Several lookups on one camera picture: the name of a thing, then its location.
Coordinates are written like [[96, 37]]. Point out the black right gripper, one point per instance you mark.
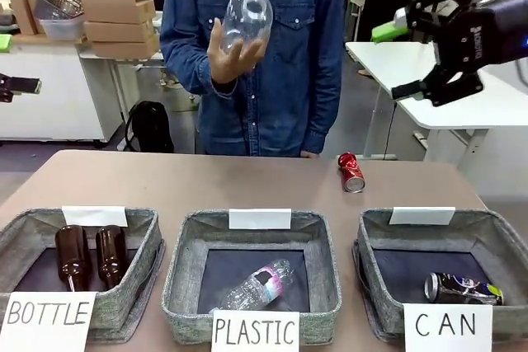
[[495, 34]]

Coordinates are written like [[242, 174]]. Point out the brown glass bottle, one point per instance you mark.
[[110, 253], [72, 253]]

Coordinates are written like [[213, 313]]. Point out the clear unlabelled plastic bottle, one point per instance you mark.
[[247, 14]]

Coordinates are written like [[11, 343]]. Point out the dark blue drink can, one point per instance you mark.
[[458, 288]]

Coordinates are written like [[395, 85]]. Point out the plastic bottle with pink label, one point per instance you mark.
[[247, 290]]

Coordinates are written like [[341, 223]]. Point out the person's left forearm denim sleeve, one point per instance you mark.
[[326, 100]]

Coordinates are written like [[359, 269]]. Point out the person's right forearm denim sleeve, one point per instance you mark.
[[185, 76]]

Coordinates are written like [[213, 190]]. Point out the dark mesh plastic basket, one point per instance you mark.
[[57, 3]]

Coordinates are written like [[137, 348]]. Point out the crushed red can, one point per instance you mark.
[[352, 172]]

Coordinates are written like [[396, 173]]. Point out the grey fabric bottle basket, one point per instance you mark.
[[140, 253]]

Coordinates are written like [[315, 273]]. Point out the grey fabric can basket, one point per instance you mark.
[[367, 253]]

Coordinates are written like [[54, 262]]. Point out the grey fabric plastic basket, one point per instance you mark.
[[185, 269]]

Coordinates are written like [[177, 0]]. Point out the white CAN paper label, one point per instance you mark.
[[447, 325]]

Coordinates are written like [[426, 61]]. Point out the person's right hand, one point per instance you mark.
[[224, 65]]

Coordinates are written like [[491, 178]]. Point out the grey bowl stack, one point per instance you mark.
[[10, 22]]

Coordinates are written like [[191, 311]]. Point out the white cabinet with wooden top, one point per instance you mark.
[[62, 92]]

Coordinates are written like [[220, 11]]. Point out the large white desk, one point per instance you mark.
[[383, 55]]

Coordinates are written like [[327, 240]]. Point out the clear plastic bin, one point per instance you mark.
[[62, 29]]

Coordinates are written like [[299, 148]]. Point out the white table with metal legs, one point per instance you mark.
[[123, 61]]

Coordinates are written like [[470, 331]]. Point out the flat cardboard box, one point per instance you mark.
[[117, 30], [123, 49]]

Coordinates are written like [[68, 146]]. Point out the large open cardboard box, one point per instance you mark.
[[115, 1]]

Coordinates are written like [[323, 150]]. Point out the black backpack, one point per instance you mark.
[[148, 129]]

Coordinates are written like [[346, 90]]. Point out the blank white paper tag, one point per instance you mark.
[[420, 216], [260, 220], [95, 216]]

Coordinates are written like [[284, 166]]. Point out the person in denim shirt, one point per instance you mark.
[[284, 80]]

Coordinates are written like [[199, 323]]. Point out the white BOTTLE paper label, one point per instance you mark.
[[45, 315]]

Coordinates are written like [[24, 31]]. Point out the white PLASTIC paper label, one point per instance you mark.
[[255, 329]]

